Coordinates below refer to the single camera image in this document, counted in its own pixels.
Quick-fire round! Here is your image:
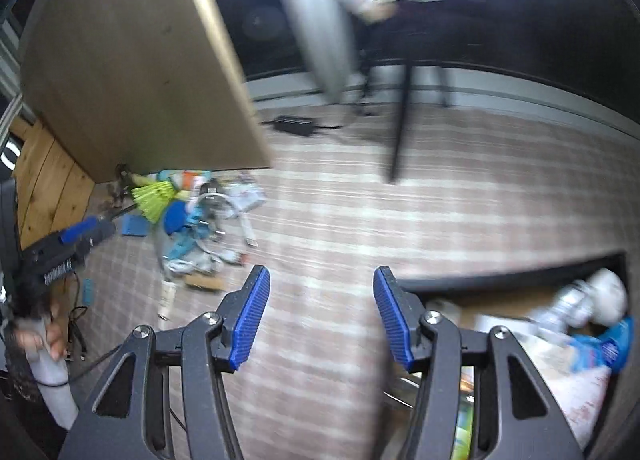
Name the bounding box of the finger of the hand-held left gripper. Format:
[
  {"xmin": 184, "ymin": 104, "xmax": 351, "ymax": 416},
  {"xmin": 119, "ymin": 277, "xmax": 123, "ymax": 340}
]
[
  {"xmin": 30, "ymin": 218, "xmax": 99, "ymax": 256},
  {"xmin": 75, "ymin": 218, "xmax": 119, "ymax": 253}
]

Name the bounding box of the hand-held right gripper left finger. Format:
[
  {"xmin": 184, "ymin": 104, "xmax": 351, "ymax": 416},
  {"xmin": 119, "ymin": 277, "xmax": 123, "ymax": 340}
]
[{"xmin": 59, "ymin": 264, "xmax": 272, "ymax": 460}]

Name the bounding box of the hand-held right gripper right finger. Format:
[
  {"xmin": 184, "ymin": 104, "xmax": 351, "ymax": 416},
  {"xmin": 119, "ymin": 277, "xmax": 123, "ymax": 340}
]
[{"xmin": 373, "ymin": 265, "xmax": 586, "ymax": 460}]

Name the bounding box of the blue plastic piece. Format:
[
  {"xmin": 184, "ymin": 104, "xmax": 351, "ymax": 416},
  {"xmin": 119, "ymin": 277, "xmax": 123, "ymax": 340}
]
[{"xmin": 122, "ymin": 215, "xmax": 149, "ymax": 238}]

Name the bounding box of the yellow-green shuttlecock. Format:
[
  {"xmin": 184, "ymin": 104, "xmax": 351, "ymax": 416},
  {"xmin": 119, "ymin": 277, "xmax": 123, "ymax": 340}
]
[{"xmin": 131, "ymin": 180, "xmax": 177, "ymax": 222}]

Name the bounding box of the black storage box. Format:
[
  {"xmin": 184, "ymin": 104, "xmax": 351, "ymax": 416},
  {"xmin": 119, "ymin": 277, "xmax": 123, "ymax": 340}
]
[{"xmin": 385, "ymin": 251, "xmax": 630, "ymax": 460}]

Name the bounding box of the white round object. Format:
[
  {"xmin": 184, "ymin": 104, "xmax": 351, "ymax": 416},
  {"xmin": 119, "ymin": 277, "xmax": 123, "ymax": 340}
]
[{"xmin": 585, "ymin": 269, "xmax": 629, "ymax": 327}]

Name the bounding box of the person's left forearm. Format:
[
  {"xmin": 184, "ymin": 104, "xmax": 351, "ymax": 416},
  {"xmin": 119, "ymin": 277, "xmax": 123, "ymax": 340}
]
[{"xmin": 29, "ymin": 354, "xmax": 79, "ymax": 432}]

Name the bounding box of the person's left hand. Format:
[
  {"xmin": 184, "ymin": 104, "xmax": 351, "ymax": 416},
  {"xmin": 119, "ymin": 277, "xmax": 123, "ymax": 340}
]
[{"xmin": 15, "ymin": 307, "xmax": 68, "ymax": 363}]

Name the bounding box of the light wood panel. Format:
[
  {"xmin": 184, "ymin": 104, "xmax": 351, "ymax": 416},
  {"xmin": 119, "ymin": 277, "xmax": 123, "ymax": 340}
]
[{"xmin": 10, "ymin": 117, "xmax": 97, "ymax": 251}]

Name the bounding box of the small pale packet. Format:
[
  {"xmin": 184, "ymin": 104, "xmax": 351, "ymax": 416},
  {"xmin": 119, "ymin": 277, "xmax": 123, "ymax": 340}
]
[{"xmin": 158, "ymin": 279, "xmax": 177, "ymax": 322}]

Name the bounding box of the heap of clips and keyrings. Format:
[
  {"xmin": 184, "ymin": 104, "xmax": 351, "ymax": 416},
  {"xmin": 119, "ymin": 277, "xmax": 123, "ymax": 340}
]
[{"xmin": 159, "ymin": 167, "xmax": 266, "ymax": 291}]

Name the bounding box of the clear crumpled plastic bag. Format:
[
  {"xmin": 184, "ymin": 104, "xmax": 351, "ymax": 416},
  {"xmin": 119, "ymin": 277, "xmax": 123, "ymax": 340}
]
[{"xmin": 531, "ymin": 280, "xmax": 597, "ymax": 343}]

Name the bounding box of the wooden cabinet panel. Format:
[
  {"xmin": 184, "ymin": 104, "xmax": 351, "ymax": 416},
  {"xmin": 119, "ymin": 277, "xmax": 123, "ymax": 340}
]
[{"xmin": 20, "ymin": 0, "xmax": 274, "ymax": 186}]

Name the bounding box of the white printed box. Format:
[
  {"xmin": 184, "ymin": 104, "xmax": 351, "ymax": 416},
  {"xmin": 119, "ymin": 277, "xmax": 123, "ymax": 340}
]
[{"xmin": 515, "ymin": 335, "xmax": 613, "ymax": 448}]

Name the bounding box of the black power strip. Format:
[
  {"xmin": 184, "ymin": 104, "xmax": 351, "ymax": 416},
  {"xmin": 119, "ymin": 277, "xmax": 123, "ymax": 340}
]
[{"xmin": 274, "ymin": 115, "xmax": 317, "ymax": 137}]

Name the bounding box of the black stand leg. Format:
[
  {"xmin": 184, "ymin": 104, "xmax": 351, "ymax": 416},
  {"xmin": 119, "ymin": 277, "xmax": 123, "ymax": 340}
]
[{"xmin": 350, "ymin": 15, "xmax": 453, "ymax": 186}]

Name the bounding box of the white window frame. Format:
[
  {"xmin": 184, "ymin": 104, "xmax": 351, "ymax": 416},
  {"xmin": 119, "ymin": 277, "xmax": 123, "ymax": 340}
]
[{"xmin": 260, "ymin": 0, "xmax": 357, "ymax": 105}]

